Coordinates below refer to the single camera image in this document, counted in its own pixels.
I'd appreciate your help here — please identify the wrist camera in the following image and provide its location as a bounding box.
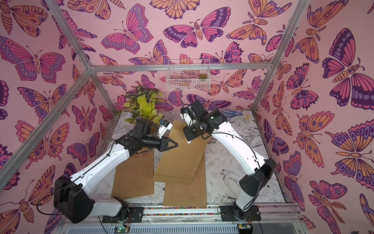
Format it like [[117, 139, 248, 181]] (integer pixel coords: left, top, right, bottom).
[[157, 120, 173, 138], [180, 104, 193, 126]]

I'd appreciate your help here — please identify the aluminium frame post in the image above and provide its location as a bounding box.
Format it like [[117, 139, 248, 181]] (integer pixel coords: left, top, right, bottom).
[[251, 0, 309, 114]]

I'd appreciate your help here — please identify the left kraft file bag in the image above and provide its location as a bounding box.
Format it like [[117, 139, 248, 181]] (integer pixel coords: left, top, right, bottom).
[[112, 150, 154, 200]]

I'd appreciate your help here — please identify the small succulent in basket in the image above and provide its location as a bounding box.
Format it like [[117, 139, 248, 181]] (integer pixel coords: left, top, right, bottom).
[[198, 73, 209, 80]]

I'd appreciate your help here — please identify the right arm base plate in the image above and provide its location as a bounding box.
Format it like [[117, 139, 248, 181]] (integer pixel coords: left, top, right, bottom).
[[219, 205, 262, 222]]

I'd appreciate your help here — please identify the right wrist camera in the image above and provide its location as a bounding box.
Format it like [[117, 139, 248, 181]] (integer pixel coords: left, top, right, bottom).
[[180, 104, 193, 126]]

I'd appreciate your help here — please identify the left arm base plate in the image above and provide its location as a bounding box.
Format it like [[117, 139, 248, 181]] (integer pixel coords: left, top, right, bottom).
[[102, 207, 144, 224]]

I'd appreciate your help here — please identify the white wire basket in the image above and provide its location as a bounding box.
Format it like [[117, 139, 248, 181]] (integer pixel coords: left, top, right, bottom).
[[165, 58, 211, 92]]

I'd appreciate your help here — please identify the potted green plant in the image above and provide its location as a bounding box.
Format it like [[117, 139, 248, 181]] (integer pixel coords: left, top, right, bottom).
[[114, 86, 164, 124]]

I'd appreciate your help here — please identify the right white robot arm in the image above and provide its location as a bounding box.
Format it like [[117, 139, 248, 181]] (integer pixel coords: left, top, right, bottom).
[[180, 100, 276, 220]]

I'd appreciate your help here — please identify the bottom kraft file bag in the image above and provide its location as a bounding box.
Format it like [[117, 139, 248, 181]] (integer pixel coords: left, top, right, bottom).
[[163, 157, 207, 208]]

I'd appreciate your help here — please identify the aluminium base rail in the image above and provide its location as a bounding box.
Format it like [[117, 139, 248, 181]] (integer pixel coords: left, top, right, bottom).
[[55, 203, 308, 234]]

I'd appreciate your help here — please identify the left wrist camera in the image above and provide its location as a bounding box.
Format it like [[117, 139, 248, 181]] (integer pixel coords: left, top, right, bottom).
[[157, 120, 173, 138]]

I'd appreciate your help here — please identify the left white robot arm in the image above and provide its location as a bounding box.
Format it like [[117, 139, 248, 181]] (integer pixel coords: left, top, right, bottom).
[[54, 135, 178, 224]]

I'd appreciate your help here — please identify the brown kraft file bag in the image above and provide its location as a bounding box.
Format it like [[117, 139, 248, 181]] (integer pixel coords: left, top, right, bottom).
[[153, 120, 208, 185]]

